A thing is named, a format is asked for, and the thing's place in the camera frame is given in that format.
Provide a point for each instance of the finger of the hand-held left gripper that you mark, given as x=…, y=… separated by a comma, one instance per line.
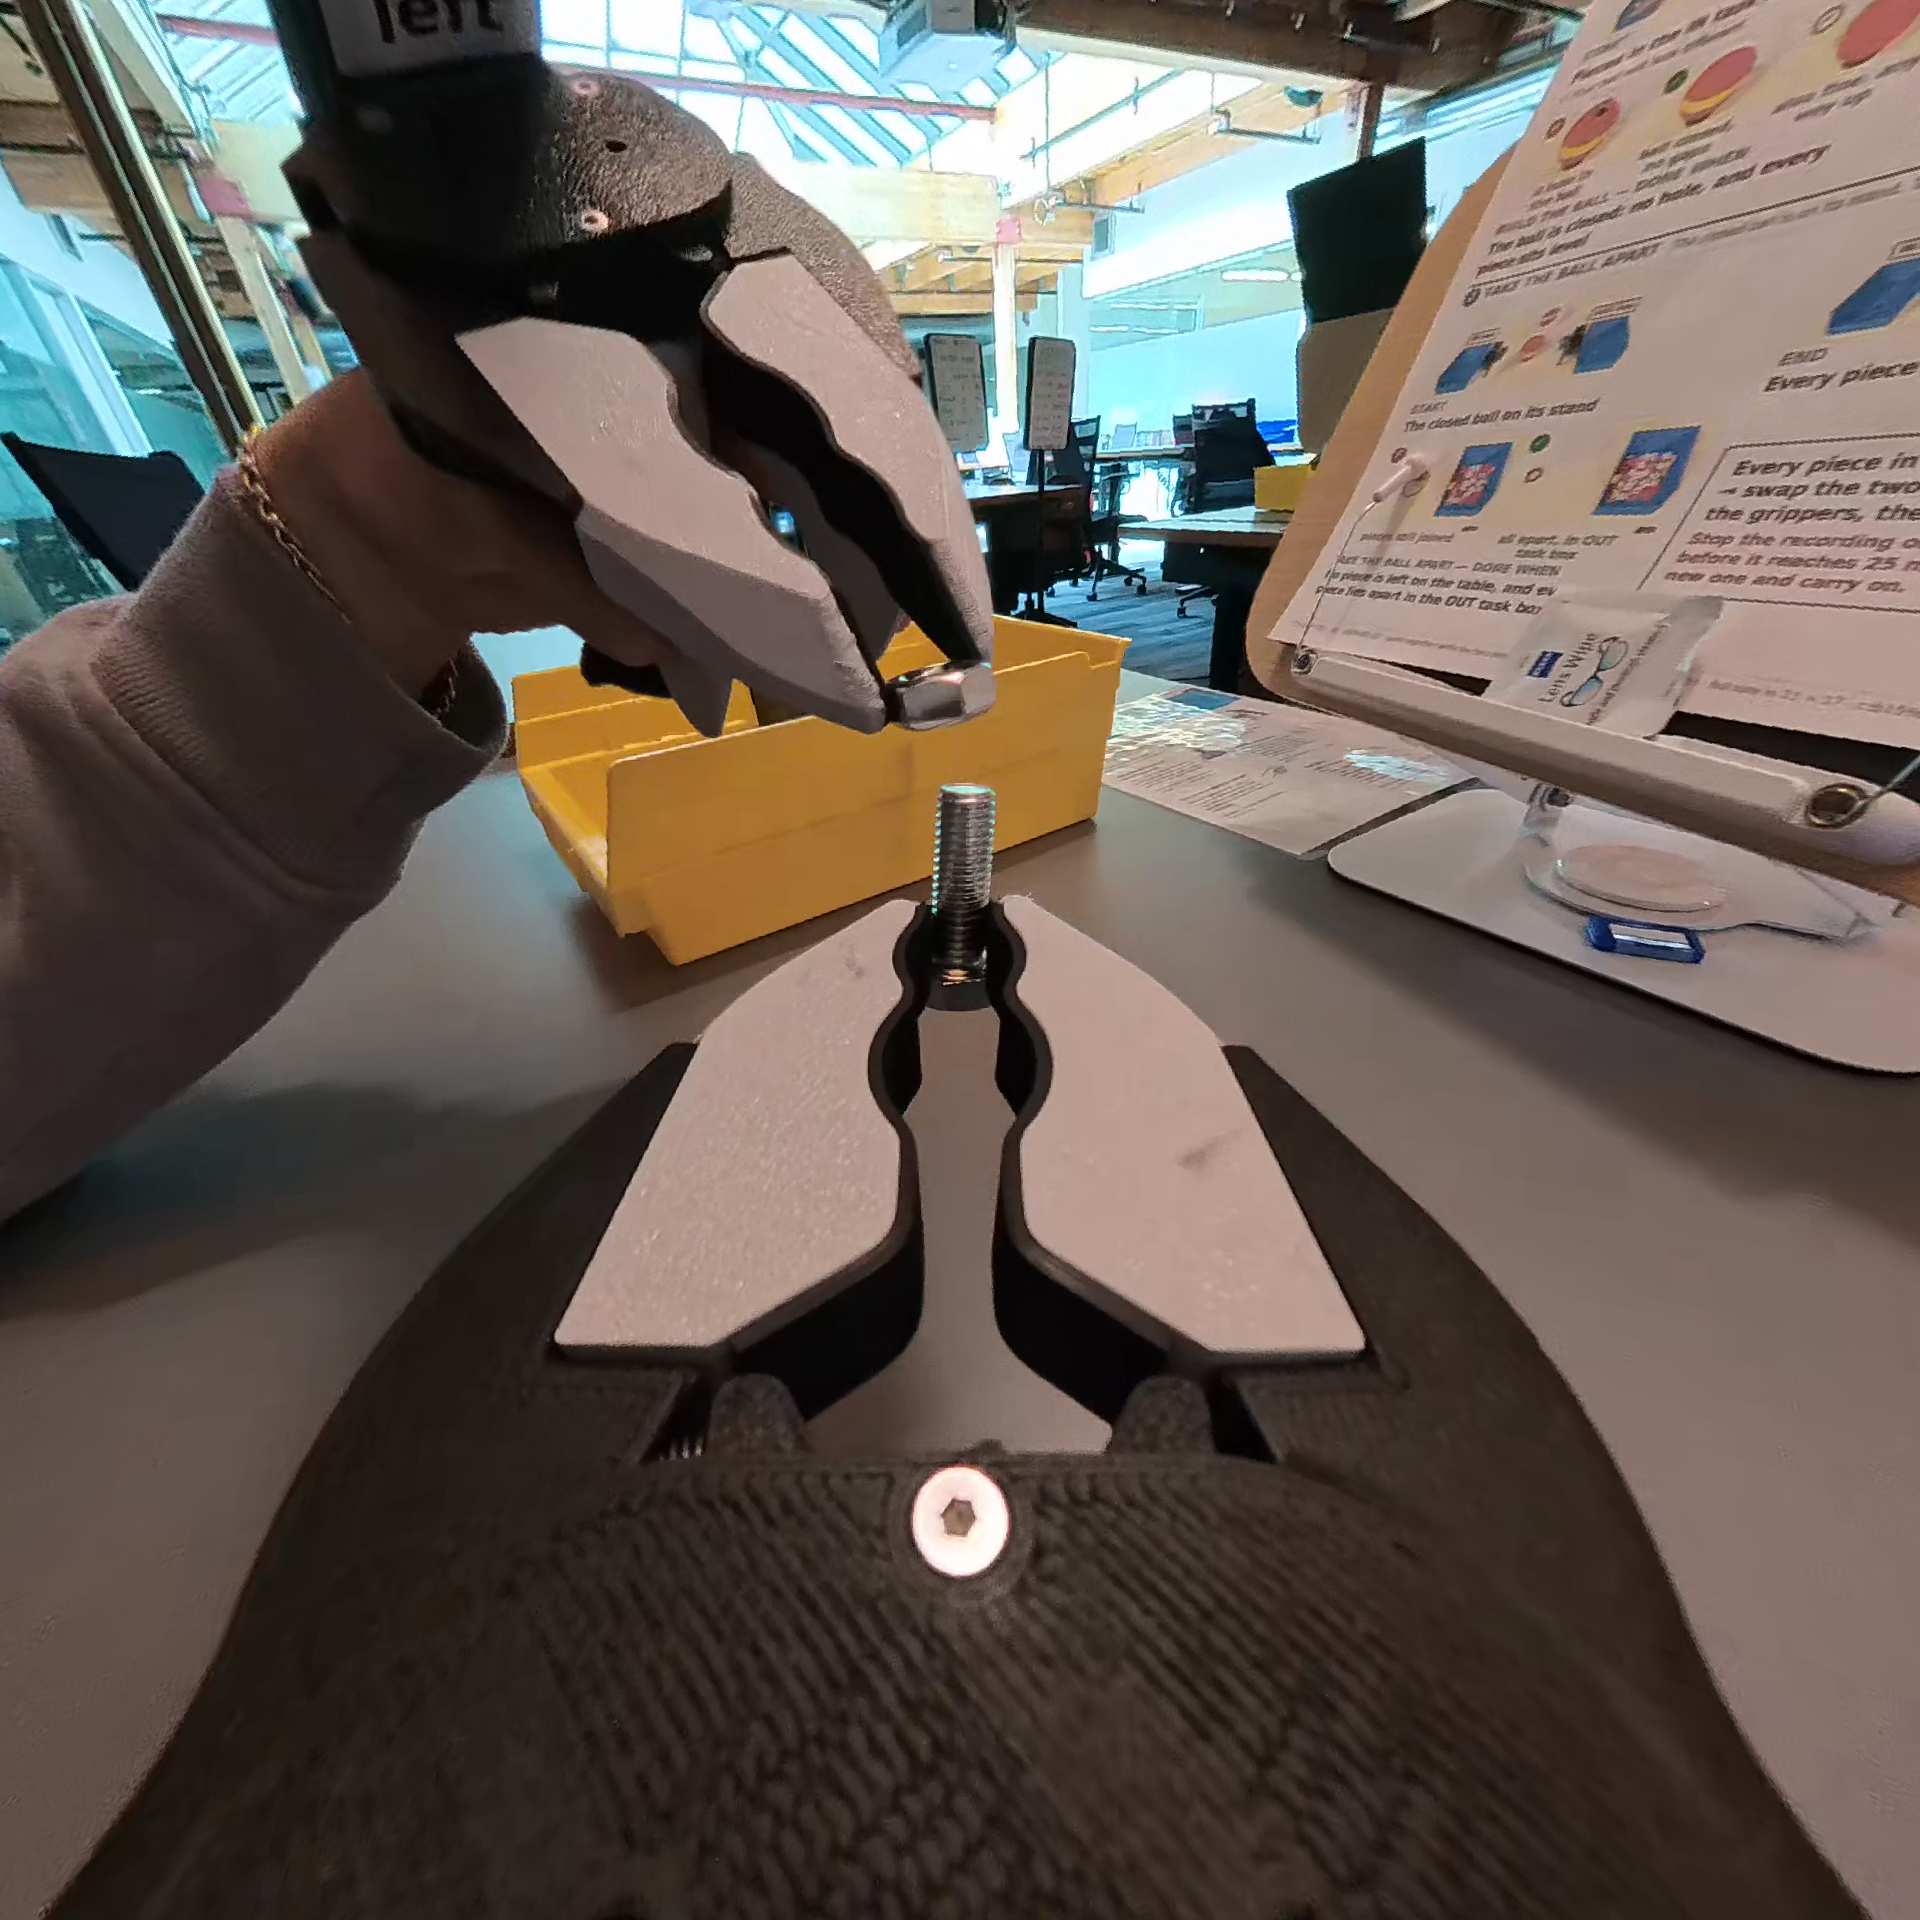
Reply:
x=839, y=406
x=674, y=511

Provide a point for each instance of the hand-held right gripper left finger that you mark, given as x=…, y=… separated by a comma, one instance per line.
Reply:
x=751, y=1171

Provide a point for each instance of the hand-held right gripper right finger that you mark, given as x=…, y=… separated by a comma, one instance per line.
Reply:
x=1161, y=1154

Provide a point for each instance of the silver metal nut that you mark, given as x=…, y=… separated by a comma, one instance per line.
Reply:
x=932, y=697

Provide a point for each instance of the silver metal bolt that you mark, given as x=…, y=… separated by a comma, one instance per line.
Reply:
x=955, y=900

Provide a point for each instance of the person's left forearm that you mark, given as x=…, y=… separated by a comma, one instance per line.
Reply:
x=195, y=839

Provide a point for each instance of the person's left hand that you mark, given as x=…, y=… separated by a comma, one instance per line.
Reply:
x=450, y=555

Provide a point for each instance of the white standing board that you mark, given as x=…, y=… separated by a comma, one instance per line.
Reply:
x=958, y=388
x=1048, y=394

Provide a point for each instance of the black office chair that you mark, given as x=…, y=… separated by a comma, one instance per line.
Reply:
x=1073, y=511
x=1223, y=480

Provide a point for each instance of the yellow plastic bin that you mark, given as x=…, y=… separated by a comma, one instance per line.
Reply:
x=809, y=780

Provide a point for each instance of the laminated paper sheet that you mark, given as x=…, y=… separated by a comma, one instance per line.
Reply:
x=1275, y=764

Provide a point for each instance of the small blue memory card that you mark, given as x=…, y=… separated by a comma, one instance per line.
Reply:
x=1644, y=938

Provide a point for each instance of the black monitor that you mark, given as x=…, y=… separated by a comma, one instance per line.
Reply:
x=1358, y=240

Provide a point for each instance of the white document stand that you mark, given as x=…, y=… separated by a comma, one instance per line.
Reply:
x=1651, y=839

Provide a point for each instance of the lens wipe packet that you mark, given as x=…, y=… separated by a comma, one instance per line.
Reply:
x=1598, y=668

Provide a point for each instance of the instruction sheet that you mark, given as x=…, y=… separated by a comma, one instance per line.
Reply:
x=1651, y=345

